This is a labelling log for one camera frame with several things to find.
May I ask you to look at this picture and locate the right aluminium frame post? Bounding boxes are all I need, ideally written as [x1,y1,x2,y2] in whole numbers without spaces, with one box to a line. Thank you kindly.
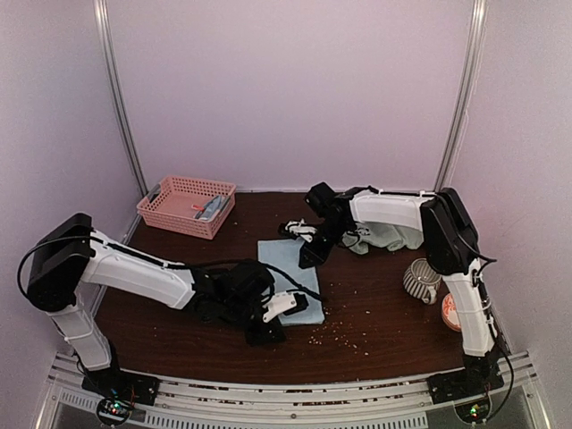
[433,0,488,190]

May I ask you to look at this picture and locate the front aluminium rail base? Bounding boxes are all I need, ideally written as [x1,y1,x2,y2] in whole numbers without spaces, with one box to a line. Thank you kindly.
[32,352,556,428]

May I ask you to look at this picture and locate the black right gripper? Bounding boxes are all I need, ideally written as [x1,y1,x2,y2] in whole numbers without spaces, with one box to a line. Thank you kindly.
[299,218,350,268]

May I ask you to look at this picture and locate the grey striped ceramic mug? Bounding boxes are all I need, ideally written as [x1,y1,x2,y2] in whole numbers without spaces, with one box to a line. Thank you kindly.
[403,258,442,305]

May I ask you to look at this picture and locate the orange patterned ceramic bowl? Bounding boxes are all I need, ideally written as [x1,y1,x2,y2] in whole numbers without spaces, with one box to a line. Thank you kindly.
[442,293,461,332]

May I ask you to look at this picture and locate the pink perforated plastic basket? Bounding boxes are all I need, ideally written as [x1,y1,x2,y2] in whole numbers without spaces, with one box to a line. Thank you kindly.
[137,175,237,240]

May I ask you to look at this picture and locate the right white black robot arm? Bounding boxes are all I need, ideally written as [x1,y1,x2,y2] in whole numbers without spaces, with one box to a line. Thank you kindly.
[299,182,500,395]

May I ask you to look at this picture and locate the pale green terry towel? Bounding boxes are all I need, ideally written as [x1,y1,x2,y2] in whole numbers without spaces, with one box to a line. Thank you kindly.
[341,223,424,255]

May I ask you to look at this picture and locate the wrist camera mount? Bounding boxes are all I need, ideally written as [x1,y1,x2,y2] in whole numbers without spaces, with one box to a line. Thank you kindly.
[278,219,317,242]
[262,291,308,324]

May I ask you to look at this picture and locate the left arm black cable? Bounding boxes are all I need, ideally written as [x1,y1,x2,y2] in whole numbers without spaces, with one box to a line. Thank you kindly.
[187,261,330,305]

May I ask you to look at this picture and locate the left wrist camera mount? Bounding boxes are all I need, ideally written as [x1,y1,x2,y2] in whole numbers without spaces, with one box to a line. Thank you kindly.
[262,291,308,324]

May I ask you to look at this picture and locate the blue polka dot striped towel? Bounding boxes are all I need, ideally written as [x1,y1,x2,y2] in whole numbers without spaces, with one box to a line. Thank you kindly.
[193,195,231,222]

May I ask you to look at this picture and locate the aluminium frame post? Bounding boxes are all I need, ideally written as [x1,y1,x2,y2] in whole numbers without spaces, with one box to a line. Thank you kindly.
[433,0,488,190]
[93,0,148,197]

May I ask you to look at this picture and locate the light blue terry towel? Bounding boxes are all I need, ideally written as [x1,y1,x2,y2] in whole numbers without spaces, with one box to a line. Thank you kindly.
[257,239,326,327]

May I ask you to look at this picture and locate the left aluminium frame post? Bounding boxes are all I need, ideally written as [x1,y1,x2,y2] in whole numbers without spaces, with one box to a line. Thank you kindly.
[93,0,148,197]

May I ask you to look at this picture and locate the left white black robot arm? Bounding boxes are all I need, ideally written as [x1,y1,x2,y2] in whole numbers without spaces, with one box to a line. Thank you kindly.
[16,213,297,397]

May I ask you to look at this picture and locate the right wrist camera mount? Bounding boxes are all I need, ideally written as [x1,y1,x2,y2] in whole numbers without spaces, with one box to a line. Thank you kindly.
[278,219,317,242]

